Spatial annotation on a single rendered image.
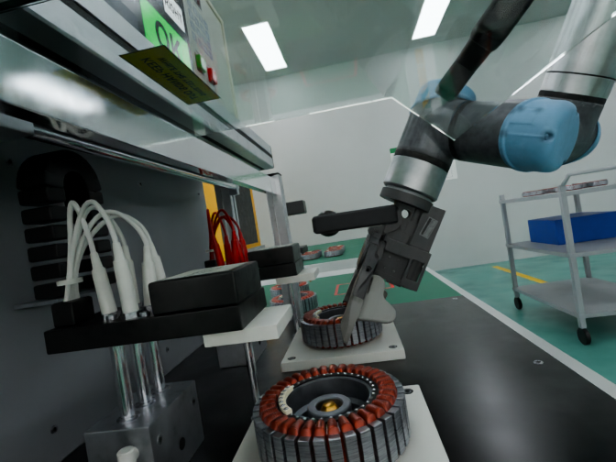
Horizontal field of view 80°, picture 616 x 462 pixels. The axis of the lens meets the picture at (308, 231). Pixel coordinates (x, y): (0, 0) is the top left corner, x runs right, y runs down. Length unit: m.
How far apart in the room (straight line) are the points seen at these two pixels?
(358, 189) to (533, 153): 5.21
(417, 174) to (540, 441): 0.30
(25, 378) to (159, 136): 0.23
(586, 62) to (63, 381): 0.65
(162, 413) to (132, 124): 0.21
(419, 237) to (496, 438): 0.26
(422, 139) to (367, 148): 5.21
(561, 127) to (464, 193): 5.40
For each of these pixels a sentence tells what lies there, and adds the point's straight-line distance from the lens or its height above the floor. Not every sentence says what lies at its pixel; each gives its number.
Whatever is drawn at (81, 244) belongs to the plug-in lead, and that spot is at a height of 0.96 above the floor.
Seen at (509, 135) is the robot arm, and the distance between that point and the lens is 0.45.
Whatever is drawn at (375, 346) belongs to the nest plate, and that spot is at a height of 0.78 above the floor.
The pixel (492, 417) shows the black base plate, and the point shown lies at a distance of 0.36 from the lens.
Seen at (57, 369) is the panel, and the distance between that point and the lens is 0.43.
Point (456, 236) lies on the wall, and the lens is 5.80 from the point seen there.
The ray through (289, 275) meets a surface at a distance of 0.49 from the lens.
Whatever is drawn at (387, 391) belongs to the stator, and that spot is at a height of 0.82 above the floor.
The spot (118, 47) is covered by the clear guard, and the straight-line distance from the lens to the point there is 0.26.
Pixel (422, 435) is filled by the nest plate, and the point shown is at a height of 0.78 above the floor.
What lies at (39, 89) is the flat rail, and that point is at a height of 1.02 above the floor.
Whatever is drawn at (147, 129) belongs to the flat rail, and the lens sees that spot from 0.29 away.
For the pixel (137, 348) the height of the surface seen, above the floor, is 0.87.
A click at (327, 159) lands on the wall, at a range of 5.68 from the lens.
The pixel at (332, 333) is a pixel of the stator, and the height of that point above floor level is 0.80.
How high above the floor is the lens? 0.94
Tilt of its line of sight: 1 degrees down
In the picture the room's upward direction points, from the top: 9 degrees counter-clockwise
